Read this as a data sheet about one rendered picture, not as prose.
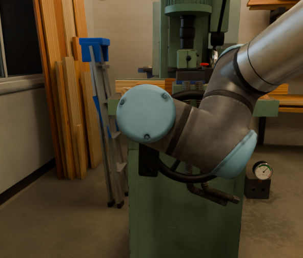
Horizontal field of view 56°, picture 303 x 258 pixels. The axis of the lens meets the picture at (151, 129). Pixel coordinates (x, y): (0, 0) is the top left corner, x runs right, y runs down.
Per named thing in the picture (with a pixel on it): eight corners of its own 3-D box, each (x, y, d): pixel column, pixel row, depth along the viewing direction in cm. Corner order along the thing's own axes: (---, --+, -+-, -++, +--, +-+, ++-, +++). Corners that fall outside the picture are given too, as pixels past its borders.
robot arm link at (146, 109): (164, 154, 41) (102, 127, 41) (164, 154, 53) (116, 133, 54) (189, 95, 41) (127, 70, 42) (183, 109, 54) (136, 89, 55)
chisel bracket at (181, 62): (177, 72, 108) (178, 49, 106) (176, 70, 121) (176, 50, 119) (197, 72, 107) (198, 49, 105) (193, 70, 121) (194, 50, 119)
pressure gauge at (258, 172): (253, 185, 98) (255, 163, 96) (249, 180, 102) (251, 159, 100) (271, 185, 98) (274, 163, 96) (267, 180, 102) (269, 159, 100)
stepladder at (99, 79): (101, 208, 202) (74, 37, 175) (112, 192, 226) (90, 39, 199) (123, 208, 199) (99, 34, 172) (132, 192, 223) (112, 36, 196)
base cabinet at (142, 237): (128, 306, 122) (125, 150, 104) (140, 227, 178) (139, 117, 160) (234, 310, 120) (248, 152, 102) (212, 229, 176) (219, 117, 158)
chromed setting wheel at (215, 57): (210, 78, 119) (212, 47, 116) (206, 76, 131) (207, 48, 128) (218, 78, 119) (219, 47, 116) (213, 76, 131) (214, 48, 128)
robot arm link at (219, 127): (268, 111, 44) (195, 81, 45) (251, 176, 39) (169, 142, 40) (245, 135, 53) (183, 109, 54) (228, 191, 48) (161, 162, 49)
